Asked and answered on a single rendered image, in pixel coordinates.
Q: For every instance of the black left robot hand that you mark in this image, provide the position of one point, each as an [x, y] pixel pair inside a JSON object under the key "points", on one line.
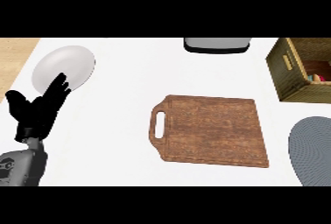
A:
{"points": [[41, 108]]}

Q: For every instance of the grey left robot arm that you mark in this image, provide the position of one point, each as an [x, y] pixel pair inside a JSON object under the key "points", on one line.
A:
{"points": [[20, 166]]}

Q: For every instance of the brown wooden cutting board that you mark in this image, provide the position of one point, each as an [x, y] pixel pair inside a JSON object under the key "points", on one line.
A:
{"points": [[212, 131]]}

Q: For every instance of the olive wicker basket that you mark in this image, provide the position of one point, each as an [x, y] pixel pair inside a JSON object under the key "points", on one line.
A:
{"points": [[293, 75]]}

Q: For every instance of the white oval plate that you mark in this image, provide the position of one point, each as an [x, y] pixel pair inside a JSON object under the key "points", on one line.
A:
{"points": [[64, 66]]}

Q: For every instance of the grey and black appliance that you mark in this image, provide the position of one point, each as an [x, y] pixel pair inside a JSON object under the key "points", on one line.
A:
{"points": [[217, 44]]}

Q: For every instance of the grey woven placemat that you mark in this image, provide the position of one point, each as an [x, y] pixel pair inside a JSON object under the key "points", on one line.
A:
{"points": [[313, 151]]}

